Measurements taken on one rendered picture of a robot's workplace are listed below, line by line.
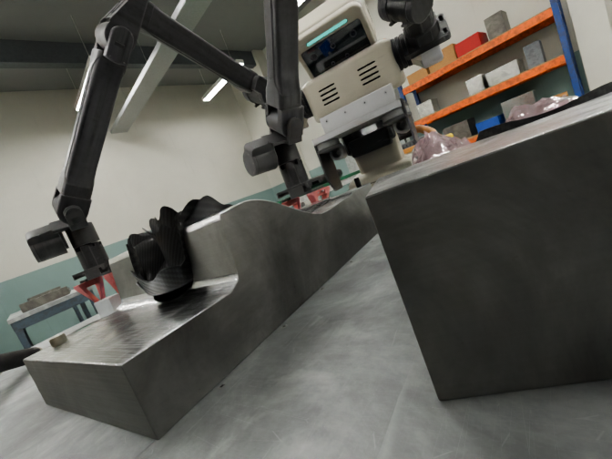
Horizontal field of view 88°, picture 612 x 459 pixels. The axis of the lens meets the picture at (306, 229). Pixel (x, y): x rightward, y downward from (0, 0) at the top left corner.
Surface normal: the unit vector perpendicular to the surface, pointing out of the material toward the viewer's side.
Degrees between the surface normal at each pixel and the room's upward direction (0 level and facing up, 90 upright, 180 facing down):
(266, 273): 90
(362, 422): 0
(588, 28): 90
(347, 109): 90
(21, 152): 90
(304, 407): 0
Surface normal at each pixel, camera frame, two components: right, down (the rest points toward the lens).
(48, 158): 0.66, -0.17
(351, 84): -0.34, 0.40
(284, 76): 0.56, 0.43
